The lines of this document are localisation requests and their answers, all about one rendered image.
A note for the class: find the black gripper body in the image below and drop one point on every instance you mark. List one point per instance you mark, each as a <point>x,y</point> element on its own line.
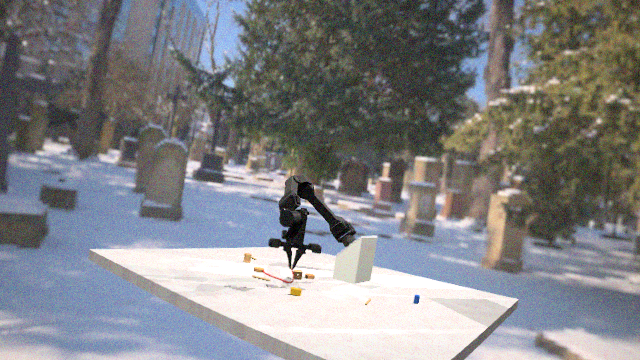
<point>295,237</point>

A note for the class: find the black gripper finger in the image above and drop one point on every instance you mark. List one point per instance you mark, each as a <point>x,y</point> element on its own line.
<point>289,256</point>
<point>296,258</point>

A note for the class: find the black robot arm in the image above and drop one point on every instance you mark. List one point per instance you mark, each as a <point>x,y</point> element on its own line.
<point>297,187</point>

